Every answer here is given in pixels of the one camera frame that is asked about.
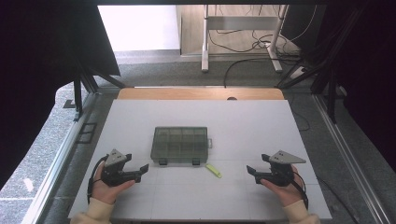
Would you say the black curtain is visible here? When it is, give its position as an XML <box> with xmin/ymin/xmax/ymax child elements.
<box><xmin>311</xmin><ymin>0</ymin><xmax>396</xmax><ymax>174</ymax></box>
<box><xmin>0</xmin><ymin>0</ymin><xmax>121</xmax><ymax>190</ymax></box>

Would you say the grey clear compartment box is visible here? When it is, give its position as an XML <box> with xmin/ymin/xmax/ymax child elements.
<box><xmin>150</xmin><ymin>126</ymin><xmax>214</xmax><ymax>166</ymax></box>

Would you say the right hand-held gripper cable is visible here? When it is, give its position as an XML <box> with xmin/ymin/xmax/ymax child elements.
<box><xmin>290</xmin><ymin>171</ymin><xmax>310</xmax><ymax>210</ymax></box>

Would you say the person's right hand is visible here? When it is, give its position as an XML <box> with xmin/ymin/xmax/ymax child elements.
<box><xmin>261</xmin><ymin>165</ymin><xmax>304</xmax><ymax>208</ymax></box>

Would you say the thin black floor cable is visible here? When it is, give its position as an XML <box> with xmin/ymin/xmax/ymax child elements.
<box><xmin>316</xmin><ymin>175</ymin><xmax>361</xmax><ymax>224</ymax></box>

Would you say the white power strip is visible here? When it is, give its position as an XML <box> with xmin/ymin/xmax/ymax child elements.
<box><xmin>289</xmin><ymin>65</ymin><xmax>307</xmax><ymax>79</ymax></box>

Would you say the white desk frame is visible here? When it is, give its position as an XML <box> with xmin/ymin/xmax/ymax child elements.
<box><xmin>201</xmin><ymin>4</ymin><xmax>289</xmax><ymax>74</ymax></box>

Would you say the aluminium floor rail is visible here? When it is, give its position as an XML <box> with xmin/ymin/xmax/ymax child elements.
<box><xmin>21</xmin><ymin>92</ymin><xmax>98</xmax><ymax>224</ymax></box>
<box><xmin>312</xmin><ymin>92</ymin><xmax>394</xmax><ymax>224</ymax></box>

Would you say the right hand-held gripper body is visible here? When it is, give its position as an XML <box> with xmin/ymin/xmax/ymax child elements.
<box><xmin>262</xmin><ymin>149</ymin><xmax>306</xmax><ymax>187</ymax></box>

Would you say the small yellow-green lure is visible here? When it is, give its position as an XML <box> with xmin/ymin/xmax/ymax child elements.
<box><xmin>205</xmin><ymin>163</ymin><xmax>223</xmax><ymax>179</ymax></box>

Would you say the black metal stand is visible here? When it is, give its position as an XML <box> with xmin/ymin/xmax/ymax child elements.
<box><xmin>276</xmin><ymin>6</ymin><xmax>366</xmax><ymax>124</ymax></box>
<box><xmin>64</xmin><ymin>60</ymin><xmax>126</xmax><ymax>115</ymax></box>

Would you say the tangle of black cables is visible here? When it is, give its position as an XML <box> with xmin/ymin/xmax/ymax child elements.
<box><xmin>207</xmin><ymin>4</ymin><xmax>318</xmax><ymax>59</ymax></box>

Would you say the person's left hand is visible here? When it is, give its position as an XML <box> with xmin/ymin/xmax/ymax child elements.
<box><xmin>91</xmin><ymin>161</ymin><xmax>136</xmax><ymax>205</ymax></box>

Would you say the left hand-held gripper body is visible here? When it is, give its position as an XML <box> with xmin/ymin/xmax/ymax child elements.
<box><xmin>101</xmin><ymin>148</ymin><xmax>140</xmax><ymax>188</ymax></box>

